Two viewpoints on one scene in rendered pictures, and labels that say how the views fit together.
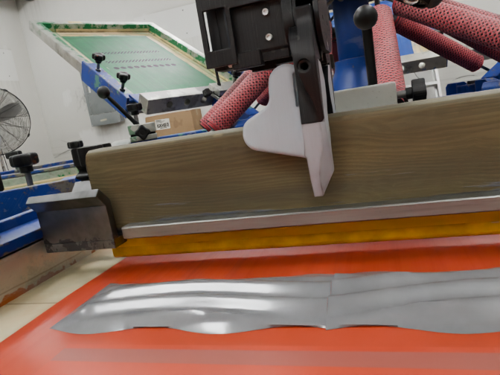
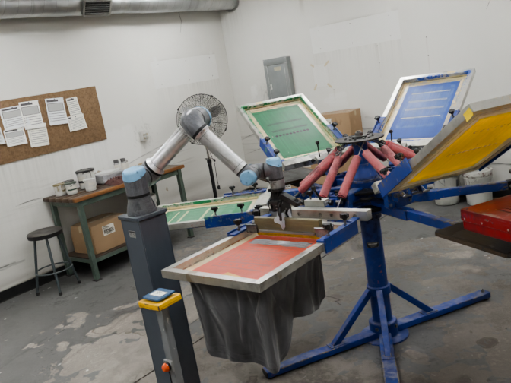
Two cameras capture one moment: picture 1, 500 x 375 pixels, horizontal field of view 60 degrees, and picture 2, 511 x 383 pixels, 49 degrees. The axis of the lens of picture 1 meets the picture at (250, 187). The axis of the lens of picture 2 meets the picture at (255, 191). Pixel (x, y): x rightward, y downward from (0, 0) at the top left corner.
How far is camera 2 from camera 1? 259 cm
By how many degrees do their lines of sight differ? 23
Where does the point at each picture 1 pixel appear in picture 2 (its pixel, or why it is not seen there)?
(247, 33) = (274, 207)
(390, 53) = (347, 179)
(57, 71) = (248, 69)
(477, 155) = (301, 227)
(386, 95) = (321, 203)
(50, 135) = (239, 121)
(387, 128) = (291, 222)
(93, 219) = (254, 228)
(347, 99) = (313, 202)
